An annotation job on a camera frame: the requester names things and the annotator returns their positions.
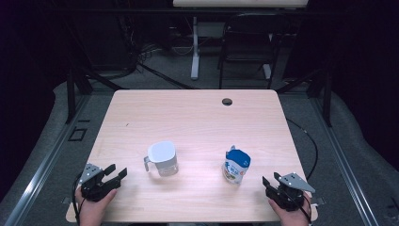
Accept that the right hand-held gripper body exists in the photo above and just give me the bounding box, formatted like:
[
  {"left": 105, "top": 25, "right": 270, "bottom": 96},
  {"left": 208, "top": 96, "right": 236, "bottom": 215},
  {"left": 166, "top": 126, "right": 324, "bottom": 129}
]
[{"left": 265, "top": 171, "right": 316, "bottom": 212}]

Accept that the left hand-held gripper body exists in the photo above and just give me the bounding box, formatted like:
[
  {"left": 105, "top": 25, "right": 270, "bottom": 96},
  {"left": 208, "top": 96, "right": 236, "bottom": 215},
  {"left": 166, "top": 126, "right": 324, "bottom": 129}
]
[{"left": 78, "top": 162, "right": 122, "bottom": 202}]

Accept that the blue and white milk pouch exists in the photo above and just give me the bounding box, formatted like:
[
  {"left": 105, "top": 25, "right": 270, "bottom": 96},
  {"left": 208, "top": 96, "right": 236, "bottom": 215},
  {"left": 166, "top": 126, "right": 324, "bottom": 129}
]
[{"left": 221, "top": 145, "right": 252, "bottom": 186}]

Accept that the clear pitcher with grey lid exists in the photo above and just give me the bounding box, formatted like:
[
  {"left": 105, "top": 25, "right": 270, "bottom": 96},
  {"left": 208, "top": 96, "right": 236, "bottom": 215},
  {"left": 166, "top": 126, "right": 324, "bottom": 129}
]
[{"left": 143, "top": 140, "right": 180, "bottom": 178}]

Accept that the person's right hand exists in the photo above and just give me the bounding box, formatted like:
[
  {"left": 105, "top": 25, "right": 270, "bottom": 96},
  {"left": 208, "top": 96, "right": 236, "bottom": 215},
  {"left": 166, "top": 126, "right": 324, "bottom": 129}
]
[{"left": 267, "top": 191, "right": 313, "bottom": 226}]

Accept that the person's left hand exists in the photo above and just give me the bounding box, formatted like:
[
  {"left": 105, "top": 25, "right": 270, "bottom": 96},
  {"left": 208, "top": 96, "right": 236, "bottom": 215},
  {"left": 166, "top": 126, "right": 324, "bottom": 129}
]
[{"left": 74, "top": 186, "right": 119, "bottom": 226}]

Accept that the black metal stand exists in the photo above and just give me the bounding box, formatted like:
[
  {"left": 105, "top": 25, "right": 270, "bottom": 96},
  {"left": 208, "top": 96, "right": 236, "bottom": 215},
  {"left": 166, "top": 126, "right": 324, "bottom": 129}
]
[
  {"left": 276, "top": 66, "right": 333, "bottom": 128},
  {"left": 65, "top": 66, "right": 130, "bottom": 125}
]

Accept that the black folding chair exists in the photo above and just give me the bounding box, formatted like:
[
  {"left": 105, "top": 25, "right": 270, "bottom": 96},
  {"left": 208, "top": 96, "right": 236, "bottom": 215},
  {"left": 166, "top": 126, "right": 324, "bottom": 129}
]
[{"left": 217, "top": 12, "right": 292, "bottom": 90}]

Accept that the white desk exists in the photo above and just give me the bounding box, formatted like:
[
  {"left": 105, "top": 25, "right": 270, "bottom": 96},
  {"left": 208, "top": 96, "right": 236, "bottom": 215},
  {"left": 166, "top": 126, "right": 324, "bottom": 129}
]
[{"left": 172, "top": 0, "right": 310, "bottom": 81}]

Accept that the right hand-held gripper black cable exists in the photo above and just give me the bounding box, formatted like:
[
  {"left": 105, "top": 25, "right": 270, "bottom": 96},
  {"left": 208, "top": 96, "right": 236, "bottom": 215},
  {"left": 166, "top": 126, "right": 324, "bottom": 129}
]
[{"left": 286, "top": 187, "right": 313, "bottom": 226}]

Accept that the hand-held gripper black cable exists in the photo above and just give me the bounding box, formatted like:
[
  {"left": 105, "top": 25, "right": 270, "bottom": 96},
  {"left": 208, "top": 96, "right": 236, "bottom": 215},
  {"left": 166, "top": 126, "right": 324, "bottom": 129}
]
[
  {"left": 72, "top": 171, "right": 88, "bottom": 226},
  {"left": 286, "top": 187, "right": 313, "bottom": 226}
]

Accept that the left hand-held gripper black cable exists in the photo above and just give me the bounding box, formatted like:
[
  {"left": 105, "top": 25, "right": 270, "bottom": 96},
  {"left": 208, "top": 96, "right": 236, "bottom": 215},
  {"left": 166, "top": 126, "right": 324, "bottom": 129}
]
[{"left": 72, "top": 171, "right": 88, "bottom": 226}]

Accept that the thin black floor cable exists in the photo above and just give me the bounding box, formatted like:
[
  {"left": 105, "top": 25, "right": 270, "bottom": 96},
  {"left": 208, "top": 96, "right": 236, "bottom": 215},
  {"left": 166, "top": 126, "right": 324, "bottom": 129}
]
[{"left": 285, "top": 117, "right": 319, "bottom": 182}]

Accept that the metal floor rail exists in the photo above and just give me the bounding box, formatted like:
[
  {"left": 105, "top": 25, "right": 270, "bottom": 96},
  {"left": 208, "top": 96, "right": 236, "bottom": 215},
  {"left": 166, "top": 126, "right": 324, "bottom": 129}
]
[
  {"left": 309, "top": 93, "right": 381, "bottom": 226},
  {"left": 2, "top": 93, "right": 92, "bottom": 226}
]

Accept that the thick black floor cable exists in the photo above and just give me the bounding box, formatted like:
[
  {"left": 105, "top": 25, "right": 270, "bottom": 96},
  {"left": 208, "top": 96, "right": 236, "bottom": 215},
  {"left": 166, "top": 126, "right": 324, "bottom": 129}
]
[{"left": 136, "top": 61, "right": 197, "bottom": 90}]

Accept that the tangle of cables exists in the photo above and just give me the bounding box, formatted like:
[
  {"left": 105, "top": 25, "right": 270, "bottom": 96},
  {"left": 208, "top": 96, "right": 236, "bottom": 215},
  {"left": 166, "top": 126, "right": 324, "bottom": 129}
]
[{"left": 116, "top": 13, "right": 164, "bottom": 78}]

